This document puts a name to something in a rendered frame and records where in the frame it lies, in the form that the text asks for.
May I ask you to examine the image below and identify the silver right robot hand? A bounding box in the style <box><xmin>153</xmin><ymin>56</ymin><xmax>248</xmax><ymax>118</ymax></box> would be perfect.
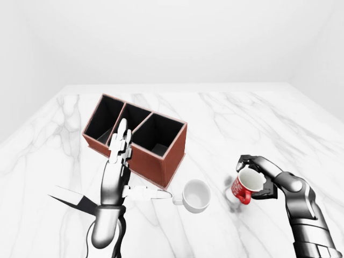
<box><xmin>235</xmin><ymin>154</ymin><xmax>304</xmax><ymax>200</ymax></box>

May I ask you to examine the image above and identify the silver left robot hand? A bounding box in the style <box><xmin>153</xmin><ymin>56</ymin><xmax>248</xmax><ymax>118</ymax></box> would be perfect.
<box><xmin>100</xmin><ymin>118</ymin><xmax>173</xmax><ymax>207</ymax></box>

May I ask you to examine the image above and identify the red mug with white print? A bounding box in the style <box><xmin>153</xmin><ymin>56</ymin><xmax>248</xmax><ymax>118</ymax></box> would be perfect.
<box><xmin>231</xmin><ymin>168</ymin><xmax>263</xmax><ymax>205</ymax></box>

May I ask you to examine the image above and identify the red-brown desk caddy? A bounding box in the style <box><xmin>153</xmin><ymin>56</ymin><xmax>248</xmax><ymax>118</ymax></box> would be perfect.
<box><xmin>82</xmin><ymin>93</ymin><xmax>188</xmax><ymax>190</ymax></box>

